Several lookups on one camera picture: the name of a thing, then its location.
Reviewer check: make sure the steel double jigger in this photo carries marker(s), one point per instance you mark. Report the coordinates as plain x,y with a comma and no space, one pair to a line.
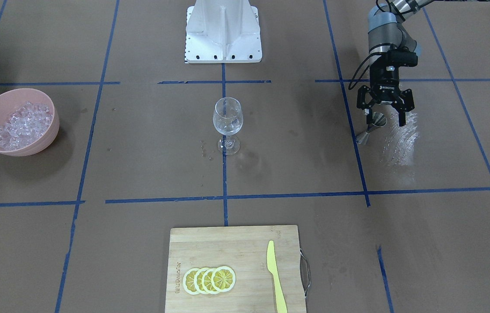
375,121

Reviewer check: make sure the pink bowl of ice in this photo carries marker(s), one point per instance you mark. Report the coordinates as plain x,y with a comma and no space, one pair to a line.
29,122

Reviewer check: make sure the clear wine glass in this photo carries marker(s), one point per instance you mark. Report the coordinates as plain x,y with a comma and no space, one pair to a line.
228,120

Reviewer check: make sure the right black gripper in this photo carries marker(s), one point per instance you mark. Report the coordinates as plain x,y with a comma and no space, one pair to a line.
385,79

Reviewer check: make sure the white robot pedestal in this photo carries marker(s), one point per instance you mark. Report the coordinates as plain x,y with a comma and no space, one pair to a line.
222,31

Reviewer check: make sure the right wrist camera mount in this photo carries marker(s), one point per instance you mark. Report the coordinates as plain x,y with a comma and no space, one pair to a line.
396,58

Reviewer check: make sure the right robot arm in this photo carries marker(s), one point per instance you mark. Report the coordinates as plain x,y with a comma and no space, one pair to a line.
390,48

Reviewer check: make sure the wooden cutting board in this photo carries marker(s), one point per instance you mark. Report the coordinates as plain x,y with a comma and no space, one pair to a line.
194,253

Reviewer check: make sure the yellow plastic knife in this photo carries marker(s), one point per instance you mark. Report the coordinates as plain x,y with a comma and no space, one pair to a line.
271,262

